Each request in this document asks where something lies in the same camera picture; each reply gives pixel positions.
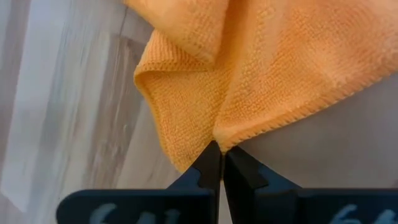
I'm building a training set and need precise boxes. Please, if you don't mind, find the orange microfibre towel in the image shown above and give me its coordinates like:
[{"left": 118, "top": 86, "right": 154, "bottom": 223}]
[{"left": 123, "top": 0, "right": 398, "bottom": 174}]

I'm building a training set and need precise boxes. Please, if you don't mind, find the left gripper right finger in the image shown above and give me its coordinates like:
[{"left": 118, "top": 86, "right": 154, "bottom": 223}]
[{"left": 223, "top": 145, "right": 398, "bottom": 224}]

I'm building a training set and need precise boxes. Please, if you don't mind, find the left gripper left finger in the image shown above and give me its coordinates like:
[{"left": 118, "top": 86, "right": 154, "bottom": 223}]
[{"left": 55, "top": 139, "right": 223, "bottom": 224}]

